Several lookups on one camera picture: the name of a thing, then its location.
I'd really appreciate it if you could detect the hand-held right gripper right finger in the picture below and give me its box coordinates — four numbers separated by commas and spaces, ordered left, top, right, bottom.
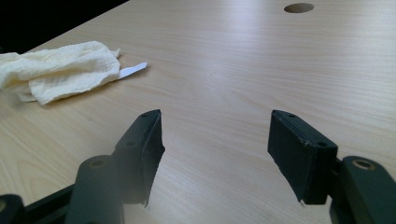
267, 108, 339, 206

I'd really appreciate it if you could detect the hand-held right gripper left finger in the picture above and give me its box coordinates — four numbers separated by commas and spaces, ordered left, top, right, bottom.
111, 108, 166, 208

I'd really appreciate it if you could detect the cream cloth with white label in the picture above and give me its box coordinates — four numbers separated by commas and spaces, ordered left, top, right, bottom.
0, 40, 149, 106

